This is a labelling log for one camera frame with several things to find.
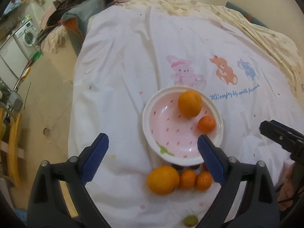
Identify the small mandarin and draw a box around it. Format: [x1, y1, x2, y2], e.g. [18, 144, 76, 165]
[179, 169, 196, 190]
[195, 171, 213, 192]
[197, 115, 216, 134]

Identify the large orange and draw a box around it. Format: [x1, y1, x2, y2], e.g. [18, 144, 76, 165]
[146, 165, 180, 195]
[178, 90, 203, 118]

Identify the person right hand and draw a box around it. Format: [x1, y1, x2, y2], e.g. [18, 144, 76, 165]
[277, 163, 296, 211]

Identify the red tomato left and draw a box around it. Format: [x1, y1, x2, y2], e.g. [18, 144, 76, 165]
[202, 163, 209, 171]

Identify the green lime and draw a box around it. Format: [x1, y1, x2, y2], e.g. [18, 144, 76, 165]
[182, 215, 198, 227]

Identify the yellow wooden chair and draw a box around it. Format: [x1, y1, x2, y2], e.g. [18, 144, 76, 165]
[1, 113, 24, 186]

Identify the dark plum right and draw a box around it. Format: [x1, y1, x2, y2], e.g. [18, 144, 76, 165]
[190, 164, 200, 170]

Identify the dark plum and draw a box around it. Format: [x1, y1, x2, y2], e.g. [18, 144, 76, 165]
[190, 164, 200, 170]
[171, 164, 184, 171]

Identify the dark plum left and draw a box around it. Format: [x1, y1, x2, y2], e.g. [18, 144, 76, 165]
[171, 164, 184, 171]

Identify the pink strawberry pattern plate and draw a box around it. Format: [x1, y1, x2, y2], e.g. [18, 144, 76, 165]
[142, 85, 224, 167]

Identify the white cartoon animal blanket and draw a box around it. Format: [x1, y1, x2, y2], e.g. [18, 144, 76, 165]
[69, 6, 303, 227]

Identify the white cabinet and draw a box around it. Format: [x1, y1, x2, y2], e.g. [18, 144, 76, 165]
[1, 37, 28, 78]

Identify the white washing machine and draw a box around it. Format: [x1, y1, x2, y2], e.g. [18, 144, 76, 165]
[13, 20, 38, 58]

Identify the teal orange pillow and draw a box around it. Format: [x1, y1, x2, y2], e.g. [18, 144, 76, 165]
[61, 0, 117, 56]

